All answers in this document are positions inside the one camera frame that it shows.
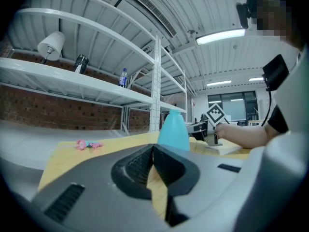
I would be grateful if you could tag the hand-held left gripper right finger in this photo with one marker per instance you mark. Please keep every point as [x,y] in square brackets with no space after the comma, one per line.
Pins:
[207,185]

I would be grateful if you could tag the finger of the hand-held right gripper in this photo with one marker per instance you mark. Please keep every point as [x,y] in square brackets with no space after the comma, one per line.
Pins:
[198,130]

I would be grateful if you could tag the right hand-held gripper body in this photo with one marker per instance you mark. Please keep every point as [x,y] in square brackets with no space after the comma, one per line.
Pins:
[214,115]

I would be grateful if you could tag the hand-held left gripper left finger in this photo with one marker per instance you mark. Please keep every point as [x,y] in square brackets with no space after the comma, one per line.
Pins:
[96,192]

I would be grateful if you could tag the light blue plastic bottle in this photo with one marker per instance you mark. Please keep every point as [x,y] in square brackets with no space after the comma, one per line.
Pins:
[173,134]

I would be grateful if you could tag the person's right forearm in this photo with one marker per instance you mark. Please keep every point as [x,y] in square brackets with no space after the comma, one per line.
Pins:
[243,135]

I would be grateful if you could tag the small pink blue object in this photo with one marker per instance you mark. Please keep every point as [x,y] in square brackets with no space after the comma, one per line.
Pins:
[83,144]

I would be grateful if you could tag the blue-capped water bottle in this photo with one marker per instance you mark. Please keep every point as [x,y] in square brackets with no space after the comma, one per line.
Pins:
[123,80]

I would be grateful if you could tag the large dark-framed window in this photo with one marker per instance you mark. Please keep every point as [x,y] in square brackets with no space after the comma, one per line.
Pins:
[233,106]

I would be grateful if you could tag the long ceiling light fixture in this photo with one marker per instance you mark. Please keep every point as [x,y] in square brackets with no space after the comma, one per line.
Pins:
[219,36]
[256,79]
[219,83]

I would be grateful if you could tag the narrow white metal shelf unit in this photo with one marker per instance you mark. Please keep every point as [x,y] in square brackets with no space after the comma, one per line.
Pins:
[172,106]

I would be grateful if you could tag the black chest-mounted device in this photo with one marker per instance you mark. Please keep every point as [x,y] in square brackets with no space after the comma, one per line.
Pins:
[275,72]

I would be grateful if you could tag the person's head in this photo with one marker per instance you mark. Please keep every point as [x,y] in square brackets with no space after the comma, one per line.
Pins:
[275,16]

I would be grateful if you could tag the wide white metal shelf unit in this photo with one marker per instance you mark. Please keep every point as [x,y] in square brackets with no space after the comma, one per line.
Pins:
[72,78]

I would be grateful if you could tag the white ceiling air conditioner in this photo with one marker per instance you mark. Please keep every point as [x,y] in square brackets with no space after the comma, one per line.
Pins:
[147,11]

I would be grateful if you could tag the white shade table lamp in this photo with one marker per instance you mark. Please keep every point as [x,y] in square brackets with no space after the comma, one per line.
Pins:
[51,43]

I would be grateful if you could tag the black head-worn camera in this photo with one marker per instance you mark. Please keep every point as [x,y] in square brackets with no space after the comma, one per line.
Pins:
[242,16]

